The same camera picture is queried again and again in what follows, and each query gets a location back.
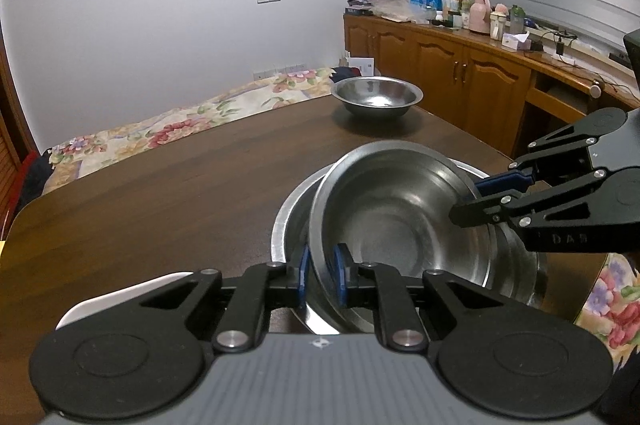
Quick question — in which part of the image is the black charger with cable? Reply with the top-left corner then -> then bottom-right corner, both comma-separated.
542,30 -> 576,56

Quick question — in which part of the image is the large steel bowl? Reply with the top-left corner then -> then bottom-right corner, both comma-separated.
271,158 -> 548,336

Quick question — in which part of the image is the pink thermos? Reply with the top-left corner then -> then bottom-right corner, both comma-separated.
469,0 -> 491,32

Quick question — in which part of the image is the clear plastic bag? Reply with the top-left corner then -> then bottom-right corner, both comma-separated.
372,0 -> 431,23

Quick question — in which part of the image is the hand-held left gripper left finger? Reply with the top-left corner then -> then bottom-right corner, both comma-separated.
140,245 -> 313,354

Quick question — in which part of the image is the white paper box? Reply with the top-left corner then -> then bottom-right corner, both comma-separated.
347,56 -> 375,76

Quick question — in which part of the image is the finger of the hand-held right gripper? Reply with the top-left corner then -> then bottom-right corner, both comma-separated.
448,169 -> 609,229
474,116 -> 597,198

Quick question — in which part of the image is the large floral white plate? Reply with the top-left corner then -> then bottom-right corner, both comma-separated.
54,272 -> 196,331

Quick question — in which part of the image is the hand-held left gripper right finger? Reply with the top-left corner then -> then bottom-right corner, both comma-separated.
332,242 -> 515,352

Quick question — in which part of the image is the dark navy cloth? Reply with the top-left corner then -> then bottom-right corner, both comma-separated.
20,150 -> 53,206

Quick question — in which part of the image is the wooden cabinet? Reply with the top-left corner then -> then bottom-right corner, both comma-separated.
342,12 -> 640,161

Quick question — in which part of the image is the floral bed blanket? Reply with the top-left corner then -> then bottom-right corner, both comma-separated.
42,66 -> 640,351

